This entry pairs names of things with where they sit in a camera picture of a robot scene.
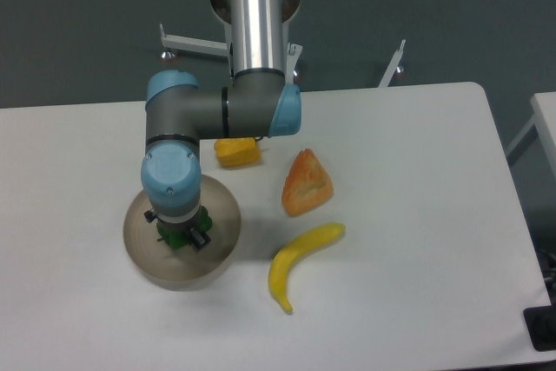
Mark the orange bread slice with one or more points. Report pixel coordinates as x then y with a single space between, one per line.
307 185

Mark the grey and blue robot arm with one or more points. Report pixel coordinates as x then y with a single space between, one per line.
261 100

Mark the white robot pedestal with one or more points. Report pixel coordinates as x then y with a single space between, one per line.
174 44

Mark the white side table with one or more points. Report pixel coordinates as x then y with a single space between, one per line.
541 125

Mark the beige round plate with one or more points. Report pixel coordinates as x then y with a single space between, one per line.
185 268

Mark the yellow banana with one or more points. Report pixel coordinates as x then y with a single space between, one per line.
298 249

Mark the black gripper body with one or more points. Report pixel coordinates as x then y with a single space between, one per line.
178 224

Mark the yellow pepper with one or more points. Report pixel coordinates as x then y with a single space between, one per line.
237 152

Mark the black device at table edge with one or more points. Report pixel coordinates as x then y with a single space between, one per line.
540 323

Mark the green pepper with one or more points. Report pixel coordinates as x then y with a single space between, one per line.
180 240

